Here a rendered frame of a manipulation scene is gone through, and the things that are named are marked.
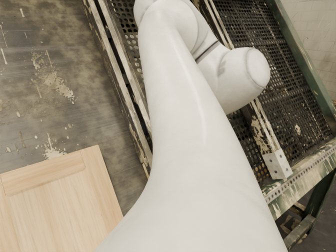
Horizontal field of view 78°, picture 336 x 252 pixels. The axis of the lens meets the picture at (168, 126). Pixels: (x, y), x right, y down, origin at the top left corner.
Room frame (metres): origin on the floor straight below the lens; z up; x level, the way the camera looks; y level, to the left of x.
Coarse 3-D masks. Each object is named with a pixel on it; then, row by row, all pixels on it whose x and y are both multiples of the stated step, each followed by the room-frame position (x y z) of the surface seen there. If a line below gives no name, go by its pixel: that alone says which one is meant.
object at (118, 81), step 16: (80, 0) 0.94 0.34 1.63; (96, 0) 0.91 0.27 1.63; (96, 16) 0.84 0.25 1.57; (96, 32) 0.83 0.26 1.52; (112, 32) 0.83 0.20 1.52; (112, 48) 0.82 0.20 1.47; (112, 64) 0.73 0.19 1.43; (112, 80) 0.74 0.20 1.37; (128, 80) 0.72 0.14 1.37; (128, 96) 0.68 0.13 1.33; (128, 112) 0.65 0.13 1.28; (144, 112) 0.66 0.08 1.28; (128, 128) 0.66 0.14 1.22; (144, 128) 0.63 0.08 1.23; (144, 144) 0.58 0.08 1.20; (144, 160) 0.57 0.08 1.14
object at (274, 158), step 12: (192, 0) 1.30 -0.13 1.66; (204, 0) 1.23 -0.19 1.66; (204, 12) 1.22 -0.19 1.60; (216, 12) 1.22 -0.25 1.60; (216, 24) 1.16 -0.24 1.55; (216, 36) 1.14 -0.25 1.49; (228, 36) 1.15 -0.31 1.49; (228, 48) 1.09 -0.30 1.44; (252, 108) 0.92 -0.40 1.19; (252, 120) 0.91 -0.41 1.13; (264, 120) 0.90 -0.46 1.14; (252, 132) 0.90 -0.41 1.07; (264, 132) 0.86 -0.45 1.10; (264, 144) 0.85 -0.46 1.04; (276, 144) 0.84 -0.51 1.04; (264, 156) 0.83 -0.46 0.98; (276, 156) 0.79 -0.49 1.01; (276, 168) 0.78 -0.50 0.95; (288, 168) 0.78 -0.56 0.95
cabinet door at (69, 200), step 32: (64, 160) 0.50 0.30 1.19; (96, 160) 0.54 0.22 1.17; (0, 192) 0.40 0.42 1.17; (32, 192) 0.42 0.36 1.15; (64, 192) 0.45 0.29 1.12; (96, 192) 0.47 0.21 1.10; (0, 224) 0.35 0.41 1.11; (32, 224) 0.37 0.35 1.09; (64, 224) 0.39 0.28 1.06; (96, 224) 0.42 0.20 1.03
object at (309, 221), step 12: (276, 132) 1.50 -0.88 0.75; (288, 144) 1.20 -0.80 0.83; (312, 144) 1.29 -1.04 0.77; (324, 180) 1.22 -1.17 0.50; (312, 192) 1.22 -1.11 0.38; (324, 192) 1.20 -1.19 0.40; (300, 204) 1.29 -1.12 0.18; (312, 204) 1.23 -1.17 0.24; (300, 216) 1.23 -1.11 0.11; (312, 216) 1.17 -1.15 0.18; (300, 228) 1.06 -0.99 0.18; (312, 228) 1.17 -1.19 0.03; (288, 240) 0.97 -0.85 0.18
